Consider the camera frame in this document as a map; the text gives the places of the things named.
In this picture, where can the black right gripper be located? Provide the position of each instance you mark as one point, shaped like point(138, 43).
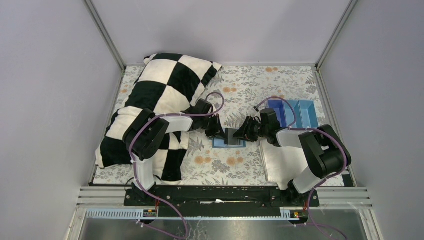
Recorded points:
point(250, 128)

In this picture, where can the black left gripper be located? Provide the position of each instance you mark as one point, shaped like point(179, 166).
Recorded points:
point(214, 127)

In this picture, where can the blue card holder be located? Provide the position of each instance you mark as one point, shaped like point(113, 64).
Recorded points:
point(219, 143)

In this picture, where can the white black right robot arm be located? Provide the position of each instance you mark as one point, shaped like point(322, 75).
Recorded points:
point(325, 154)

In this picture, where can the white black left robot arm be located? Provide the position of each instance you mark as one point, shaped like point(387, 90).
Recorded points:
point(145, 136)

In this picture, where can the floral table cloth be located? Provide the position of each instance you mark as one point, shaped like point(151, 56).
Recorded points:
point(240, 88)

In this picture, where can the white folded towel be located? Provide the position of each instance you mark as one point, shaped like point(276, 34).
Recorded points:
point(282, 164)

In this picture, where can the black white checkered pillow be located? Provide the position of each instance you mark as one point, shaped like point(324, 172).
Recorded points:
point(169, 83)

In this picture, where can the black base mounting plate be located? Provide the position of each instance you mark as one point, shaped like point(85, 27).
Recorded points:
point(218, 201)

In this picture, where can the aluminium frame rail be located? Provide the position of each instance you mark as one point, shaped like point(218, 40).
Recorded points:
point(345, 213)

